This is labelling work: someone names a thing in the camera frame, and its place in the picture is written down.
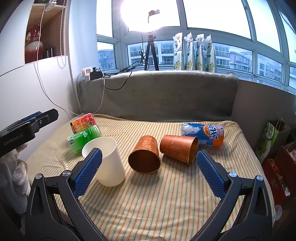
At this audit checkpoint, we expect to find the white bead cord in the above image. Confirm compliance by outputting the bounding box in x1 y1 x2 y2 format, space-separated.
57 0 67 69

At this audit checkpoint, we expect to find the white framed window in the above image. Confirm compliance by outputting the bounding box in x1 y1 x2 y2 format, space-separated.
96 0 296 93

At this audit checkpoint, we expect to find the ring light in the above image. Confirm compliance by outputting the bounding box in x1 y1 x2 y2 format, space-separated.
120 0 167 33

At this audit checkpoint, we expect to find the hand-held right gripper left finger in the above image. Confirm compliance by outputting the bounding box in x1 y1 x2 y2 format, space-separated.
25 147 103 241

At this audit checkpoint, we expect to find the white cable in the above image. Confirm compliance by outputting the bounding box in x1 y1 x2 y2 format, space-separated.
34 0 81 118

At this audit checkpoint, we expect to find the wooden wall shelf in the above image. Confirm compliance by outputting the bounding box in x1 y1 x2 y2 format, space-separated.
24 3 70 64

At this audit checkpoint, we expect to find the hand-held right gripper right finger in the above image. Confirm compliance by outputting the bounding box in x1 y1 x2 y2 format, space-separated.
194 149 274 241

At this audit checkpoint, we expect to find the phone holder clamp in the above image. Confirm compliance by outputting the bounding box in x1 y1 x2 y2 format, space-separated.
148 10 161 24

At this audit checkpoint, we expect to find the orange patterned cup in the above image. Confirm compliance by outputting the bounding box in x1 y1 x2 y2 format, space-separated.
128 136 162 174
160 135 199 165

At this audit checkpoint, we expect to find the black power adapter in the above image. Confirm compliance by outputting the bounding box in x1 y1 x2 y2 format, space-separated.
89 67 103 80

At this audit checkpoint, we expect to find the green paper bag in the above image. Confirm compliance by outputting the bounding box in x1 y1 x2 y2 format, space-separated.
255 119 291 164

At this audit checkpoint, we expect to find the white power strip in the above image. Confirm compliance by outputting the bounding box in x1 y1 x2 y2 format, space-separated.
80 67 97 82

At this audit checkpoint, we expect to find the black cable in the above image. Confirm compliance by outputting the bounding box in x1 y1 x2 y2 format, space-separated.
92 50 147 114

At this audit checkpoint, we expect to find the blue and orange can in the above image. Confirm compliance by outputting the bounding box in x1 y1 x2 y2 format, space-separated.
181 123 225 147

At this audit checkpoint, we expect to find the person's left forearm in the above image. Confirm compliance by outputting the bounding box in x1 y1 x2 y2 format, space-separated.
0 143 32 215

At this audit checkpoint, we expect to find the red cardboard box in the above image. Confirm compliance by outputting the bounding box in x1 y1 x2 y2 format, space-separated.
262 159 289 205

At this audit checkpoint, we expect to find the black tripod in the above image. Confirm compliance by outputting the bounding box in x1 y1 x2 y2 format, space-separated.
143 34 160 71

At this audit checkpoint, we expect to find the red ceramic vase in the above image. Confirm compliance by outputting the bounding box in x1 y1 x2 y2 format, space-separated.
25 25 44 63

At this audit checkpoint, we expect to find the dark small bottle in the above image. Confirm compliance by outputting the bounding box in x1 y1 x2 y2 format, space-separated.
43 45 54 58

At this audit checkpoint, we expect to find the dark red paper bag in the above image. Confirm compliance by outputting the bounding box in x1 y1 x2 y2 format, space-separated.
274 142 296 197

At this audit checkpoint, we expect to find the striped blanket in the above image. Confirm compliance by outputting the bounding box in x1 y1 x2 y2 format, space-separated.
21 113 275 241

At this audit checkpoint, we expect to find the white cup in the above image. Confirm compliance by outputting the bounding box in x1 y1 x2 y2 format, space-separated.
82 137 126 187

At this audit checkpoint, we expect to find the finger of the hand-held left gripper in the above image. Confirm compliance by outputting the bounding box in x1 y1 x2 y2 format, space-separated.
4 108 59 139

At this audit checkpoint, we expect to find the white refill pouch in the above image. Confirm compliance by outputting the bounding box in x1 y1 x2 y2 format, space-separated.
205 34 217 73
195 34 205 71
173 32 184 70
184 32 194 70

